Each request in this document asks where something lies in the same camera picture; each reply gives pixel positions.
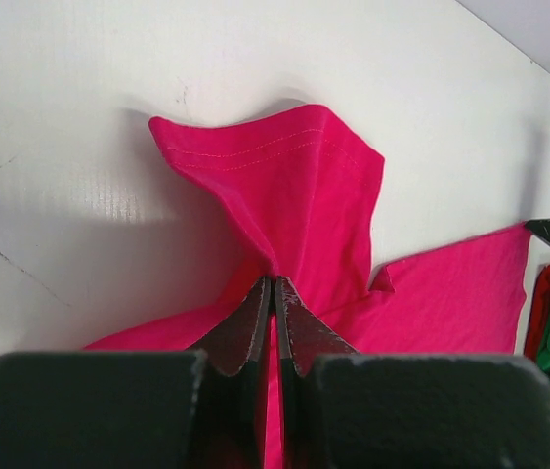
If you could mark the magenta t shirt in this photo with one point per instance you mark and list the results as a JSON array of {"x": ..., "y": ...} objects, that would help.
[{"x": 300, "y": 188}]

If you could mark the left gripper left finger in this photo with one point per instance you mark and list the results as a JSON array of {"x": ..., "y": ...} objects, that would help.
[{"x": 203, "y": 407}]

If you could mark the folded red t shirt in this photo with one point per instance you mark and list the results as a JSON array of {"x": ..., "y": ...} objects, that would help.
[{"x": 539, "y": 312}]

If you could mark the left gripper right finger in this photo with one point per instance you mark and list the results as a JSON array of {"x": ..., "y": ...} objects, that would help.
[{"x": 345, "y": 409}]

